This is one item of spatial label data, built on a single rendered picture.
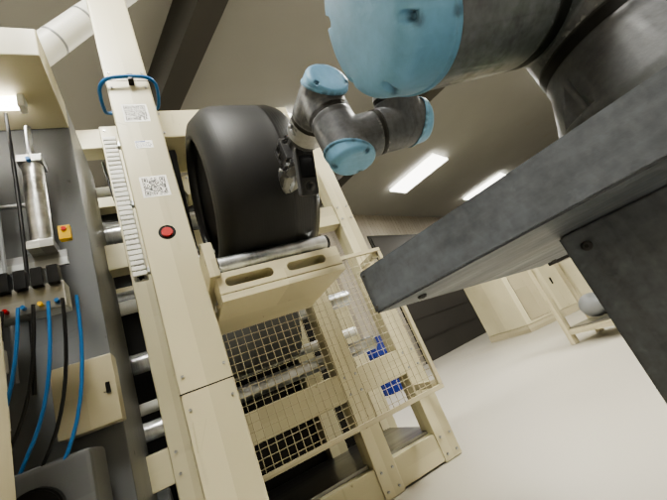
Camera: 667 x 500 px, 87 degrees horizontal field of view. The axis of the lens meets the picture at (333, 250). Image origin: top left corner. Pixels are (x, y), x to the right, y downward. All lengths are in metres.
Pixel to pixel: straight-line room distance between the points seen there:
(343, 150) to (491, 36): 0.35
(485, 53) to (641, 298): 0.25
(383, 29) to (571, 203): 0.22
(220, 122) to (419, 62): 0.80
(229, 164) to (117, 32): 0.82
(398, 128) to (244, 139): 0.48
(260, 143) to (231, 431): 0.75
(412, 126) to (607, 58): 0.39
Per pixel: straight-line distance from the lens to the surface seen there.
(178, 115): 1.75
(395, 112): 0.74
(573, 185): 0.25
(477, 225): 0.26
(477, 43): 0.39
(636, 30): 0.44
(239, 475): 0.99
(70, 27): 2.19
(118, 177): 1.24
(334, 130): 0.69
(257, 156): 1.03
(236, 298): 0.93
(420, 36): 0.35
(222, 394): 0.98
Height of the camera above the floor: 0.53
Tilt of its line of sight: 18 degrees up
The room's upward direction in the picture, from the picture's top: 23 degrees counter-clockwise
